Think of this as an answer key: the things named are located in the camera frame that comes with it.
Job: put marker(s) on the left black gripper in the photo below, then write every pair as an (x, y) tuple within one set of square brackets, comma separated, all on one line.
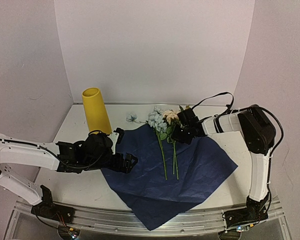
[(128, 166)]

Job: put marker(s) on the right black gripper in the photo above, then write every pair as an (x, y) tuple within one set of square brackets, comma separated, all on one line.
[(184, 131)]

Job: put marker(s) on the artificial flower bunch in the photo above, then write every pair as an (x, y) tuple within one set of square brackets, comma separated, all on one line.
[(171, 118)]

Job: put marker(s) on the blue hydrangea stem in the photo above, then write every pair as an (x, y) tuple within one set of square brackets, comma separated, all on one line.
[(156, 121)]

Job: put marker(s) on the blue wrapping paper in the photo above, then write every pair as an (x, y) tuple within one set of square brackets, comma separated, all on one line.
[(202, 165)]

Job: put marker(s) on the yellow plastic vase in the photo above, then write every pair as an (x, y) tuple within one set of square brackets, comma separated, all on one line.
[(95, 111)]

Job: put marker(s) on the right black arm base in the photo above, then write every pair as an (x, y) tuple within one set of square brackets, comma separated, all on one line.
[(253, 213)]

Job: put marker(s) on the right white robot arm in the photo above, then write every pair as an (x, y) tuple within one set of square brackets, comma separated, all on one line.
[(256, 129)]

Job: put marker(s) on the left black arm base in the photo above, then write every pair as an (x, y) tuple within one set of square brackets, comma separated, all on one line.
[(49, 210)]

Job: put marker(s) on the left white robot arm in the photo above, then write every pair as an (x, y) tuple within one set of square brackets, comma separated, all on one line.
[(19, 152)]

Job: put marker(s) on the loose blue artificial flower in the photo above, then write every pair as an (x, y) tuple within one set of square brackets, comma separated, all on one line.
[(133, 118)]

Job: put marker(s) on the aluminium front rail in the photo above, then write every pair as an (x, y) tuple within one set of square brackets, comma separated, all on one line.
[(100, 210)]

